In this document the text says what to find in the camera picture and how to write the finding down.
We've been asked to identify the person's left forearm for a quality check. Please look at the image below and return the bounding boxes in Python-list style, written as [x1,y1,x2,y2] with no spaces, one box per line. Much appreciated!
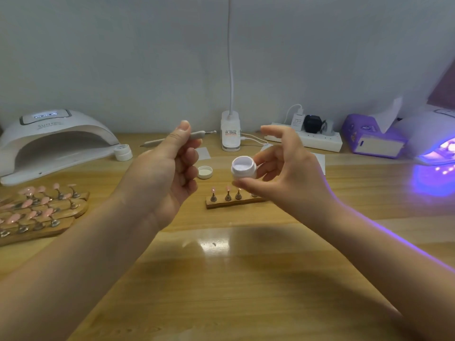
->
[0,195,161,341]

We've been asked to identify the white nail lamp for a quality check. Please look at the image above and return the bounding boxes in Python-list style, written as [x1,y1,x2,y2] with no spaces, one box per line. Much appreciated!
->
[0,109,120,186]
[400,105,455,166]

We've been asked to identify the white tissue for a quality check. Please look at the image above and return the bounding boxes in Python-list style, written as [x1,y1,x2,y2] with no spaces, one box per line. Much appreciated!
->
[373,96,403,134]

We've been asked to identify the person's left hand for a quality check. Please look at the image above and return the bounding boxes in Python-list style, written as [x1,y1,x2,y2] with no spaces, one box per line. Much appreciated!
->
[114,120,204,232]

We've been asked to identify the small closed white jar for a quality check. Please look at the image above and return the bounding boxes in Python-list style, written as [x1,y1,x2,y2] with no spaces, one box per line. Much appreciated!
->
[114,144,134,162]

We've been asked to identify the wooden stands with pink nails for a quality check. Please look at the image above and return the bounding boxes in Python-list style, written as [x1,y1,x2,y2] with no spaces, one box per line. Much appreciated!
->
[0,183,91,247]

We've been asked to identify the white power strip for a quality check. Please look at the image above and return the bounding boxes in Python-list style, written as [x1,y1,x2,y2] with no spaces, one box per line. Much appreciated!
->
[270,123,344,153]

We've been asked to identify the wooden nail holder strip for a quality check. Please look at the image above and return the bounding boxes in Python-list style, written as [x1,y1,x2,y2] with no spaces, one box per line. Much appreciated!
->
[205,184,267,209]

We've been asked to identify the white charger plug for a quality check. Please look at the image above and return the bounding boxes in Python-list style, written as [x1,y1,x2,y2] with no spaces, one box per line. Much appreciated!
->
[290,112,306,132]

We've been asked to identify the person's right forearm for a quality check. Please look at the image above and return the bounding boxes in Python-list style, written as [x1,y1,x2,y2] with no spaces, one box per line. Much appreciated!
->
[316,202,455,341]

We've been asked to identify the person's right hand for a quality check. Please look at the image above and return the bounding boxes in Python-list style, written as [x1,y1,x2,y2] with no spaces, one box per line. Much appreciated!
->
[233,124,341,224]

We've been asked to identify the brown wooden board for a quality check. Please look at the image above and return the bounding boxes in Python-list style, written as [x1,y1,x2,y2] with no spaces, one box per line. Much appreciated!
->
[427,56,455,109]

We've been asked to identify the white gel jar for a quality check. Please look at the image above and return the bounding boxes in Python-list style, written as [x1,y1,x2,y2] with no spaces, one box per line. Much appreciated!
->
[231,155,257,179]

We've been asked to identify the purple tissue box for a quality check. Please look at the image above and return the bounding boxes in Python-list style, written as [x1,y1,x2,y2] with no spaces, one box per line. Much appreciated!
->
[342,113,408,159]

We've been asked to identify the white paper sheet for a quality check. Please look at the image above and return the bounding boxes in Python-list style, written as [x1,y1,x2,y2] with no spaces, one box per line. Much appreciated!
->
[259,143,327,176]

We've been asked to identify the black plug adapter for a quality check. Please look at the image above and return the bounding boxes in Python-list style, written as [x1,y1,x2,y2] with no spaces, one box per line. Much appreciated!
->
[303,115,324,134]

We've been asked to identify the white desk lamp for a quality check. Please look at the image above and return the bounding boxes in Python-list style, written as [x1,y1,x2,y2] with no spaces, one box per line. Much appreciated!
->
[220,0,242,152]

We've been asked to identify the grey dotting pen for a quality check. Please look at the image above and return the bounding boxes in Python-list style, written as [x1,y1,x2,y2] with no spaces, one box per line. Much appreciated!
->
[140,130,218,147]

